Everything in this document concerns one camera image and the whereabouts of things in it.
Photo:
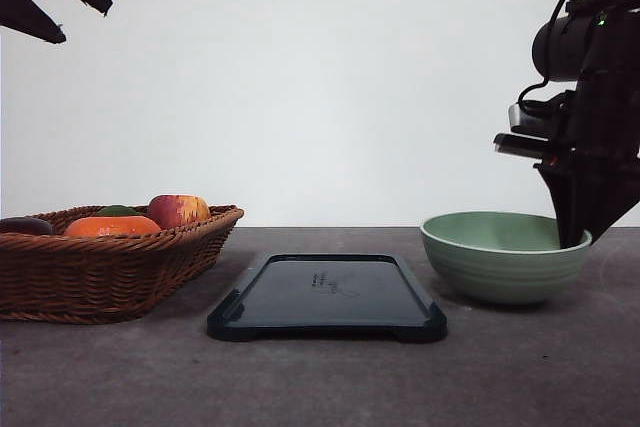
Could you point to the dark green fruit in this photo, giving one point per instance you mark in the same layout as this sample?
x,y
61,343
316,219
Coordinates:
x,y
116,210

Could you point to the brown wicker basket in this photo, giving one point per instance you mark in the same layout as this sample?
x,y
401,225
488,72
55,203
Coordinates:
x,y
103,279

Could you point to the red yellow apple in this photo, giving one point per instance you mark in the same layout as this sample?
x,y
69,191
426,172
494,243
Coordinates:
x,y
175,209

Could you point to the black rectangular tray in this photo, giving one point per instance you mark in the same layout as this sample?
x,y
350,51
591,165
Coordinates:
x,y
329,297

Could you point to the orange tangerine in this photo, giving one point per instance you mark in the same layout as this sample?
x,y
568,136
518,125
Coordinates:
x,y
108,226

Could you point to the dark purple fruit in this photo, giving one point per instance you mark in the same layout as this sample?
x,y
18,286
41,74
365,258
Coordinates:
x,y
26,225

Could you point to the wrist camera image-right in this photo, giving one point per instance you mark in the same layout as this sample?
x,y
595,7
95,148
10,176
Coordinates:
x,y
550,119

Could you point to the green ceramic bowl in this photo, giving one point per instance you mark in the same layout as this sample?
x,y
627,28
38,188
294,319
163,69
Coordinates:
x,y
501,257

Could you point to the black, image-right gripper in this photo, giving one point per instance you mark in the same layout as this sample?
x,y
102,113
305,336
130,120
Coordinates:
x,y
592,168

